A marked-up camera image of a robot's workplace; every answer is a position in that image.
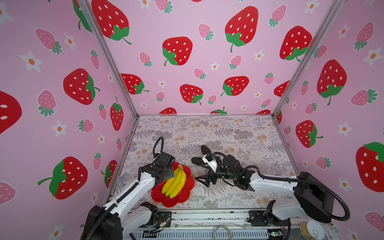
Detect dark fake avocado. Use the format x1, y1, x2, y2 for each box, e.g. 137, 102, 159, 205
201, 145, 212, 155
192, 157, 206, 167

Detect yellow fake banana bunch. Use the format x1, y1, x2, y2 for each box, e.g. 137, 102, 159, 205
162, 165, 187, 199

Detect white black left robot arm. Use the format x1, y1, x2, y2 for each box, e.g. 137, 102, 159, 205
81, 153, 175, 240

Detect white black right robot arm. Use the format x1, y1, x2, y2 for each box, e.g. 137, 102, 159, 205
192, 152, 351, 224

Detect red flower-shaped fruit bowl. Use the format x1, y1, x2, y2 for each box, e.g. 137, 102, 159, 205
151, 163, 195, 208

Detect small clear plastic box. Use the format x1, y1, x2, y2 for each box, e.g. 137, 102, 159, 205
118, 176, 136, 183

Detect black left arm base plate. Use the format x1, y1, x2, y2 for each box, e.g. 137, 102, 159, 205
141, 211, 172, 228

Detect grey looped cable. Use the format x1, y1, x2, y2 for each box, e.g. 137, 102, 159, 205
212, 224, 234, 240

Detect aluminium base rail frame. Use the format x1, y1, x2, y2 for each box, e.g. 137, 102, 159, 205
119, 207, 340, 240

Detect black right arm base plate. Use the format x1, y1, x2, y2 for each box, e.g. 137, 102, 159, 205
247, 211, 290, 227

